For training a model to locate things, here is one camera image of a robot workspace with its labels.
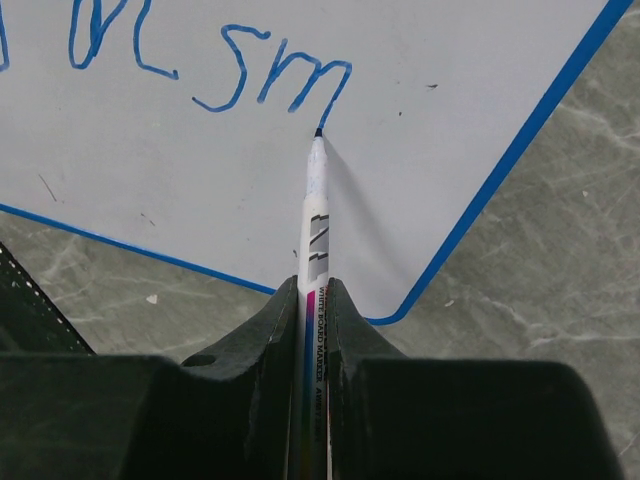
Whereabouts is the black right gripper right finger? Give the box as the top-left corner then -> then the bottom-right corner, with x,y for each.
327,279 -> 623,479

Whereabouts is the white whiteboard marker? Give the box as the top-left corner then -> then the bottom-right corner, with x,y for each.
292,127 -> 329,479

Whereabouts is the blue framed whiteboard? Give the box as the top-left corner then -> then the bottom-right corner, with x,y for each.
1,1 -> 629,324

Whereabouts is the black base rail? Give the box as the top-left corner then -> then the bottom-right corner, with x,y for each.
1,244 -> 95,355

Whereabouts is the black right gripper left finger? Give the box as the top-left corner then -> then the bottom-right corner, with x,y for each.
1,279 -> 297,479

